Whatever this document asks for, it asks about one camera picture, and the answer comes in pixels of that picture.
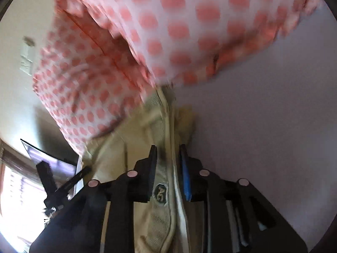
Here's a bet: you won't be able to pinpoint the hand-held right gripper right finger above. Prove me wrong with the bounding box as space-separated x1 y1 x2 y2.
179 144 308 253

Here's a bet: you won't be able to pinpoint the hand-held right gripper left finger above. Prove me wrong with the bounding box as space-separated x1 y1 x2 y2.
29 145 158 253

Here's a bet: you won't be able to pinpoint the beige pants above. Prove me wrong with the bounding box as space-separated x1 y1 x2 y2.
84 86 209 253

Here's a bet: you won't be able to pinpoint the black stand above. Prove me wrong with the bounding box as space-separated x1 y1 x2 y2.
35 161 92 218

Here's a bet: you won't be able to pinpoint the flat dark screen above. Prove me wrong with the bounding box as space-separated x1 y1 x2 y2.
21 138 80 181

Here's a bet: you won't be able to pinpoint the bright window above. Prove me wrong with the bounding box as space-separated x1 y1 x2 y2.
0 161 52 244

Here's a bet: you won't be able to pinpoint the pink polka dot cloth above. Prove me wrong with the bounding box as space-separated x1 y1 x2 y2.
32 0 321 156

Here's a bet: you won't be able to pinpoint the white wall switch plate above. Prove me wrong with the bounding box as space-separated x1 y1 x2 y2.
20 35 36 76

